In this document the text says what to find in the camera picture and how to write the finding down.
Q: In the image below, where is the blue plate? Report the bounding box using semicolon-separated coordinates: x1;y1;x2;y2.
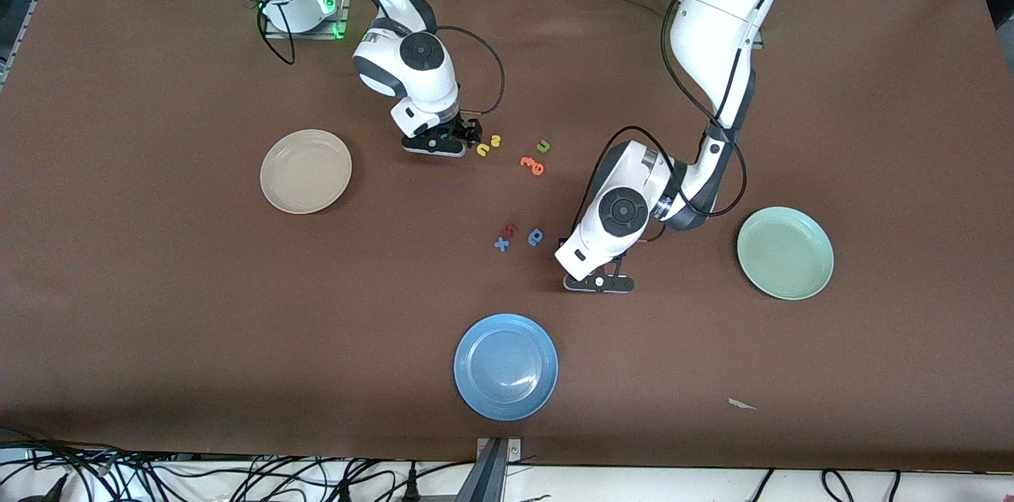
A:
454;314;559;422

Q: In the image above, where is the pale green plate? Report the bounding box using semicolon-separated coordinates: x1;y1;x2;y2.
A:
737;206;835;301

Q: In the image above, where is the beige brown plate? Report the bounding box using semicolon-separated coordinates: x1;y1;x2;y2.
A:
260;129;353;215

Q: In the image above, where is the long black right arm cable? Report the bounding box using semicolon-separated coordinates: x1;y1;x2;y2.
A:
432;25;506;116

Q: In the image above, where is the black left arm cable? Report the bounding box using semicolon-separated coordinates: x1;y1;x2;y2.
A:
572;0;749;243

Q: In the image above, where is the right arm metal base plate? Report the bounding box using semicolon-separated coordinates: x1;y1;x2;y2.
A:
263;0;353;40

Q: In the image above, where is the short black right arm cable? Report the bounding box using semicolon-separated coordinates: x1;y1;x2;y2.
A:
252;0;299;66

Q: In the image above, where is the grey metal table bracket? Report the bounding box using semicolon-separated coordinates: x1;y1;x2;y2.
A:
453;437;524;502

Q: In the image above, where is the looped black cable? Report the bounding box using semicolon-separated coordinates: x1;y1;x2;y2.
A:
821;469;856;502

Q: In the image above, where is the black cable bundle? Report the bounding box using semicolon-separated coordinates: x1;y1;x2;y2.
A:
0;427;476;502

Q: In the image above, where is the aluminium side rail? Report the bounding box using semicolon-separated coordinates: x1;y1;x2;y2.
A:
0;0;77;88

